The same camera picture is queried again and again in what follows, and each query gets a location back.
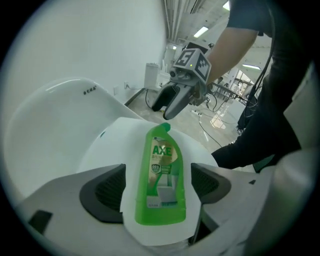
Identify white tankless toilet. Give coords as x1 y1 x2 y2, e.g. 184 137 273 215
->
4 76 221 254

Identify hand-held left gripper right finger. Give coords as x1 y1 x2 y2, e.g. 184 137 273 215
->
190 162 273 256

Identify green bottle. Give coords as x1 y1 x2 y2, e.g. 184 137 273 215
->
134 122 188 226

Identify black floor cable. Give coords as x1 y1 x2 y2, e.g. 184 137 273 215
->
197 114 224 147

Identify black body-worn cable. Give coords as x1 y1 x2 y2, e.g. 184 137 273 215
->
247 0 275 109

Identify person's right forearm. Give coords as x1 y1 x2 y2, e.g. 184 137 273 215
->
205 24 260 86

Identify person's black shirt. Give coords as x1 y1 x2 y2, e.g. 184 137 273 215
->
226 0 315 141

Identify person's black trousers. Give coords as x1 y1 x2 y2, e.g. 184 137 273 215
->
211 99 302 174

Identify black power cable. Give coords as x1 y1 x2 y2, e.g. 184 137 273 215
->
145 88 154 110

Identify white toilet with tank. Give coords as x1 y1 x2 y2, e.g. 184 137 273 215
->
144 61 173 90

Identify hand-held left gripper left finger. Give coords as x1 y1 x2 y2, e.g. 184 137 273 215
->
15 163 151 256

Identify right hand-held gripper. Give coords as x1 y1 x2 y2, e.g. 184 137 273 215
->
150 48 213 121

